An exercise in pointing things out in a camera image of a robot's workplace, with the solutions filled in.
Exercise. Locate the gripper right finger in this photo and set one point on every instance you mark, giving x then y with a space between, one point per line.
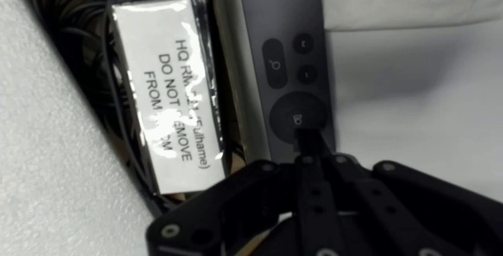
424 201

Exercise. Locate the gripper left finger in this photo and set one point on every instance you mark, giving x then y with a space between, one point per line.
243 197

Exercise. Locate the grey remote control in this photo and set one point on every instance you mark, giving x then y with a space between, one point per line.
283 20

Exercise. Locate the black box with white label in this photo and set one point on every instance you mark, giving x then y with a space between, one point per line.
165 91

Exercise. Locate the white foam board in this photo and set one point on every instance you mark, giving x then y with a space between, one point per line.
43 150

